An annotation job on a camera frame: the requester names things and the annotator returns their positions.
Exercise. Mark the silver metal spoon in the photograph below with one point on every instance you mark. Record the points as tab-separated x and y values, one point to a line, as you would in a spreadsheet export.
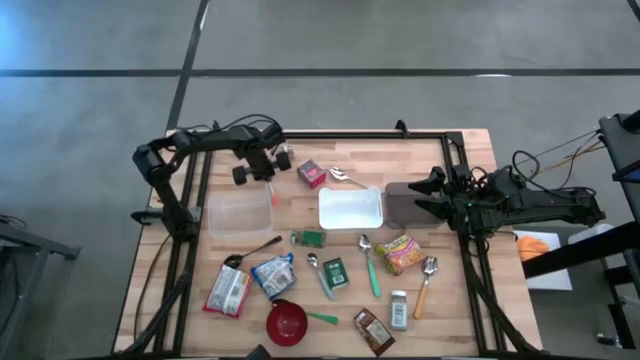
338	173

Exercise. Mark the black wedge-shaped object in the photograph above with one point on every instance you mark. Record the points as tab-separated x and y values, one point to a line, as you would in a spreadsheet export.
258	353

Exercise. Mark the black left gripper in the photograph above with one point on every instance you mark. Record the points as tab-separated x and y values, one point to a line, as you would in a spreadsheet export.
261	165

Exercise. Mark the blue white snack bag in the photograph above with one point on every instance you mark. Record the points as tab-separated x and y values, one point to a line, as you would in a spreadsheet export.
274	276

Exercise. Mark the brown spice packet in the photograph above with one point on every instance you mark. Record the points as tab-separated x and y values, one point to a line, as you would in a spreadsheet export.
374	331

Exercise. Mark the white-capped spice jar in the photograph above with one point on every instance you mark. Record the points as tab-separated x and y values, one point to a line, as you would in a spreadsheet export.
398	310

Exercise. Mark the white paper sheet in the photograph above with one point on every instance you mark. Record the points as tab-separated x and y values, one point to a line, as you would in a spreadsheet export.
550	282

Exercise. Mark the red white snack packet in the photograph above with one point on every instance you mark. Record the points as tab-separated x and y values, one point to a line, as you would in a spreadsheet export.
227	291

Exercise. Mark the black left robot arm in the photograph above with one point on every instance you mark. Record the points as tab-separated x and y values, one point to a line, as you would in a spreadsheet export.
165	185

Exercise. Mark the green spice tin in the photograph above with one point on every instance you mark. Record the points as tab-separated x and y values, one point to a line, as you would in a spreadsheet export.
335	273

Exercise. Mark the grey side table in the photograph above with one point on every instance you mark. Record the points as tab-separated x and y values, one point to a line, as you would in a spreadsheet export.
35	245

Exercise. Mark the white plastic bin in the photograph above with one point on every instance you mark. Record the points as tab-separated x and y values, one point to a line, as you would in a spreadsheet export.
350	209

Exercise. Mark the green rectangular packet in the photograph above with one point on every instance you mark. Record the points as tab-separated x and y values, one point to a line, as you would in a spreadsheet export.
308	238

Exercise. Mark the small black floor item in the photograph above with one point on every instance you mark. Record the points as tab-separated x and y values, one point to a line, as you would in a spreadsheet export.
608	340

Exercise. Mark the white plastic tub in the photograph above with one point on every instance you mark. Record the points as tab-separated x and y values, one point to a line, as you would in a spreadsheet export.
590	234

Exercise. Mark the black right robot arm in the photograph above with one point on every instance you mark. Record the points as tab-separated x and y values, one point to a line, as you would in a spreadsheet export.
550	202

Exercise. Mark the small glass jar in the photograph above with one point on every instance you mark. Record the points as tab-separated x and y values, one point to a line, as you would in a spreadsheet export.
286	149

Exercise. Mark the clear plastic container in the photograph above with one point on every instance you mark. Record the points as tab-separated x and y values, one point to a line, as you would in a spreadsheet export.
240	215

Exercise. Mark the yellow pink noodle packet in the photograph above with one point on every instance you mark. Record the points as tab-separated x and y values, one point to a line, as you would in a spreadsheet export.
400	253

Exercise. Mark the red and black bowl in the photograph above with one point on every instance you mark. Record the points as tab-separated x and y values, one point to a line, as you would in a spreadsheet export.
286	323

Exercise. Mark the black metal table frame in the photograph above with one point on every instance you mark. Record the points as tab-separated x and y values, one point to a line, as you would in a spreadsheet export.
350	135

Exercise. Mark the orange object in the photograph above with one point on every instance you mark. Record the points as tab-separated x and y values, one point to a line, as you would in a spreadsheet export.
532	248

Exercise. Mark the black side table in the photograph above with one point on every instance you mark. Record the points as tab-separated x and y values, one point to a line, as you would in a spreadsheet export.
620	145

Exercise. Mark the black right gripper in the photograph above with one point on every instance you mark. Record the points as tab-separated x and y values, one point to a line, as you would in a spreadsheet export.
462	200

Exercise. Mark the clear bin of snacks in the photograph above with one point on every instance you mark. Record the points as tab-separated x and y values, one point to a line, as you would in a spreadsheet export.
400	210

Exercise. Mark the black metal spoon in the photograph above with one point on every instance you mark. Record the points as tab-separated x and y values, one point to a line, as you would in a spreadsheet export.
233	260

